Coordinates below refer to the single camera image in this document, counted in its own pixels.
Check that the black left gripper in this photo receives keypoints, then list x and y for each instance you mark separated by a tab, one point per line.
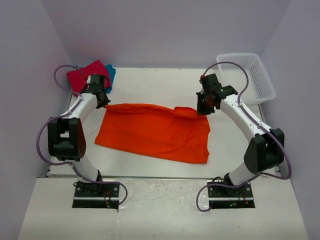
105	102

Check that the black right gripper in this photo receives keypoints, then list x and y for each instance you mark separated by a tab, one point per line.
201	111

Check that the orange t shirt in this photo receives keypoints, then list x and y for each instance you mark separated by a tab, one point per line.
179	134

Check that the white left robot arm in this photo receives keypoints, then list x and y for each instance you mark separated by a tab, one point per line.
66	138

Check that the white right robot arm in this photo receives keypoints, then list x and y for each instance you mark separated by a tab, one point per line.
265	144

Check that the folded blue t shirt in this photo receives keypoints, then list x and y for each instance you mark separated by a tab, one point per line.
112	73

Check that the folded red t shirt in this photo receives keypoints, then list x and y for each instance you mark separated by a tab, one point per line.
78	79

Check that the white plastic basket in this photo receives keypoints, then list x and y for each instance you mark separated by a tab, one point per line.
241	70

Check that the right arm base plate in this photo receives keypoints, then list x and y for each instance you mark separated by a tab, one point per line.
230	198

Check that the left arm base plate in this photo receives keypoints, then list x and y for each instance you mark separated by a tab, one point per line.
96	196

